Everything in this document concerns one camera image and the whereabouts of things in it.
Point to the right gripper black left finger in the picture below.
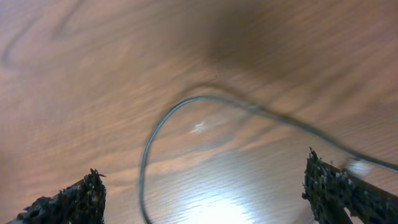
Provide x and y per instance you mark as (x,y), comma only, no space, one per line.
(81,203)

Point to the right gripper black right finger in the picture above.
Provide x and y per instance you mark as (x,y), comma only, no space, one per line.
(335,196)

